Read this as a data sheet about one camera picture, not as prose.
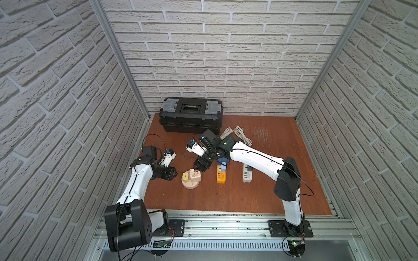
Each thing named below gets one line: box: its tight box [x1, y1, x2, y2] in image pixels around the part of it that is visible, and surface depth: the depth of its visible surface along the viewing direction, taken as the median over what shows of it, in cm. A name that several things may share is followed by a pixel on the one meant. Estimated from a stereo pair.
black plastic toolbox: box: [158, 97, 224, 135], surface depth 102 cm
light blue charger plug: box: [220, 161, 227, 172], surface depth 89 cm
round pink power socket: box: [181, 170, 200, 190], surface depth 87 cm
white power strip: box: [242, 163, 253, 183], surface depth 89 cm
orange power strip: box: [216, 164, 226, 184], surface depth 89 cm
